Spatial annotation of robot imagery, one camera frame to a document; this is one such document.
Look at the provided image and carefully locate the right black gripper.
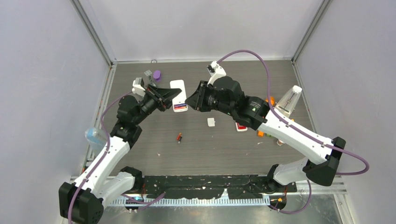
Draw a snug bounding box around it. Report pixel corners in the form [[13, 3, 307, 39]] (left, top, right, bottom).
[[185, 81, 234, 116]]

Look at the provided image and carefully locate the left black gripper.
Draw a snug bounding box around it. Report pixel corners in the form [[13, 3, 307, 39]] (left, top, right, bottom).
[[133, 84, 181, 125]]

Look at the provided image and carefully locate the white remote control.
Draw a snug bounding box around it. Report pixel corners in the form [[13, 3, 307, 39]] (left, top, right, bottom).
[[170, 79, 189, 113]]

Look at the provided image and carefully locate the white battery cover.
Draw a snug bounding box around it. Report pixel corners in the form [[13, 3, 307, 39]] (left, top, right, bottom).
[[207, 118, 215, 127]]

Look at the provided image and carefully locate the red and white remote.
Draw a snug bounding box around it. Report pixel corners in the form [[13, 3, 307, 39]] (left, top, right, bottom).
[[235, 122, 248, 132]]

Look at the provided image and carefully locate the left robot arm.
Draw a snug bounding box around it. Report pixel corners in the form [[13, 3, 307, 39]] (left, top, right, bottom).
[[58, 85, 182, 224]]

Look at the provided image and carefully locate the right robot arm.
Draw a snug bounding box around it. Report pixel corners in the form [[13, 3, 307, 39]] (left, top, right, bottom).
[[185, 77, 346, 192]]

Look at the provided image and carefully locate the purple plastic cup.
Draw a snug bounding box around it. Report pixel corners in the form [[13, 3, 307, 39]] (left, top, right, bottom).
[[153, 70, 162, 82]]

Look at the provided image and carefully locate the blue plastic bottle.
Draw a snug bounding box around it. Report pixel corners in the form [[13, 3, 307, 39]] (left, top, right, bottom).
[[85, 127, 107, 156]]

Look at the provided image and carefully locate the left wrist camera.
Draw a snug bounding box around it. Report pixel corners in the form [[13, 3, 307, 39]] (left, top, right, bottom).
[[132, 77, 146, 98]]

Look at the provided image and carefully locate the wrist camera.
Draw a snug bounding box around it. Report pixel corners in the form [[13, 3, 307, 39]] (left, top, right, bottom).
[[132, 77, 146, 98], [207, 61, 226, 85]]

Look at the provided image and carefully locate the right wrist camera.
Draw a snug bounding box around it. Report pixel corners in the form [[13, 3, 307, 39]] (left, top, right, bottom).
[[207, 61, 226, 85]]

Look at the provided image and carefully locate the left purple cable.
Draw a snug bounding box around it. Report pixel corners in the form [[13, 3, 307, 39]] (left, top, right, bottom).
[[67, 90, 134, 224]]

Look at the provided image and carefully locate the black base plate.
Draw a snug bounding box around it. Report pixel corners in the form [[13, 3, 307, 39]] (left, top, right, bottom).
[[141, 174, 297, 199]]

